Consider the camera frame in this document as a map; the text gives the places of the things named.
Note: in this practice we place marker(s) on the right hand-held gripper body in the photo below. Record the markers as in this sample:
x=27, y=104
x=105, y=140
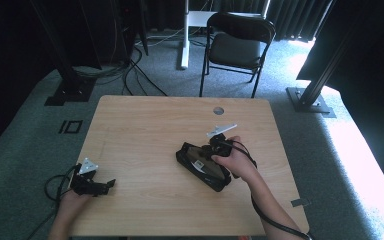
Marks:
x=220, y=146

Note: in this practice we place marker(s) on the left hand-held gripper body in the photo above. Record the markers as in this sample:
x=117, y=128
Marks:
x=84, y=183

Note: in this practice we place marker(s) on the black mesh pencil case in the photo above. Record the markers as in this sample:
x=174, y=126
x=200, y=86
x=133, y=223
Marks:
x=210, y=175

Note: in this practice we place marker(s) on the person's left hand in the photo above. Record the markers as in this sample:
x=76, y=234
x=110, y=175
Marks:
x=73, y=202

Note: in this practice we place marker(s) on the person's right hand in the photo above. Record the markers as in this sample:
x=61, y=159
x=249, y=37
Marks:
x=240, y=163

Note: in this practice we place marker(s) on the grey table grommet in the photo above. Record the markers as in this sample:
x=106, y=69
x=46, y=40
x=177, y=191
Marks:
x=218, y=110

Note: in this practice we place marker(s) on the grey tape piece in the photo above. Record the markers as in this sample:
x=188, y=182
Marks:
x=300, y=202

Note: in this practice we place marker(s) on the black folding chair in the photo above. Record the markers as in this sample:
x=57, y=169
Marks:
x=236, y=50

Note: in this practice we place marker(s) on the black metal stand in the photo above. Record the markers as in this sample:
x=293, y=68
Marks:
x=313, y=90
x=68, y=76

